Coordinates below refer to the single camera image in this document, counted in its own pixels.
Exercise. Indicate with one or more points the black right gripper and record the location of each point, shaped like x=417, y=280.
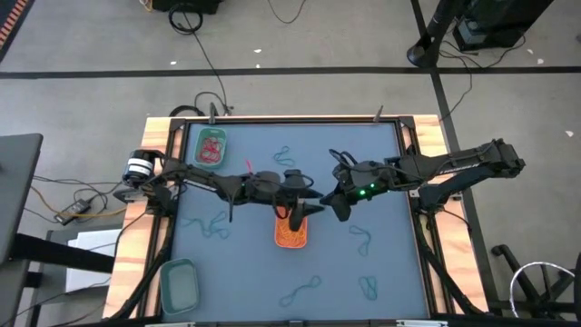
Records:
x=363, y=179

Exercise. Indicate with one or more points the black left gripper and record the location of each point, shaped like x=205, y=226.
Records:
x=281, y=188

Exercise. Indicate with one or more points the red rubber band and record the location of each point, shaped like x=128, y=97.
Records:
x=211, y=147
x=204, y=157
x=217, y=154

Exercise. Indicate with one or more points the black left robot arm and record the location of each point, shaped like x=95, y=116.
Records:
x=213, y=184

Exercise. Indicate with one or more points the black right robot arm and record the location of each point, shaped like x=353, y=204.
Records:
x=472, y=165

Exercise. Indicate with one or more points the teal rubber band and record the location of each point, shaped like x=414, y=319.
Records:
x=195, y=222
x=283, y=159
x=370, y=293
x=358, y=228
x=222, y=234
x=295, y=291

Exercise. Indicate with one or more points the orange plastic basket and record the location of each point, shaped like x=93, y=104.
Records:
x=277, y=238

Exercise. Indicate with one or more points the pink tape tag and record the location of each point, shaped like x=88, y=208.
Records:
x=249, y=166

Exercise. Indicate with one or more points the grey metal clamp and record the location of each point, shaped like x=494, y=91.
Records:
x=379, y=113
x=212, y=113

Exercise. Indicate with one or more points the teal plastic basket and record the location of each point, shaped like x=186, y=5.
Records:
x=178, y=288
x=198, y=154

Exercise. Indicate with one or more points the black office chair base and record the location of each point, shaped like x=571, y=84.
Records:
x=504, y=252

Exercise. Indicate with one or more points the black floor stand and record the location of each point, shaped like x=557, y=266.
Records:
x=426, y=52

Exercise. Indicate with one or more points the white cardboard box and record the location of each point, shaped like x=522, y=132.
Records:
x=91, y=281

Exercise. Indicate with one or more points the black equipment case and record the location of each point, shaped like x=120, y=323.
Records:
x=213, y=4

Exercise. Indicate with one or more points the black power adapter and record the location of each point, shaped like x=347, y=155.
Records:
x=75, y=209

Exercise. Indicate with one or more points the black electronics box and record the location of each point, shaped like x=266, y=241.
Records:
x=499, y=22

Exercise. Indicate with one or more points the black desk leg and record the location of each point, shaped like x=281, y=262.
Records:
x=63, y=254

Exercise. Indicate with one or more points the grey desk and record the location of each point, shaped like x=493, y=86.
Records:
x=18, y=181

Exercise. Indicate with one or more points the black mat orange stripes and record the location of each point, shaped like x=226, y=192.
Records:
x=11, y=22

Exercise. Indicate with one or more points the black table-level camera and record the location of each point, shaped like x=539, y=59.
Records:
x=296, y=323

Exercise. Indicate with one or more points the white metal bracket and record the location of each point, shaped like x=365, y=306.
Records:
x=170, y=324
x=422, y=323

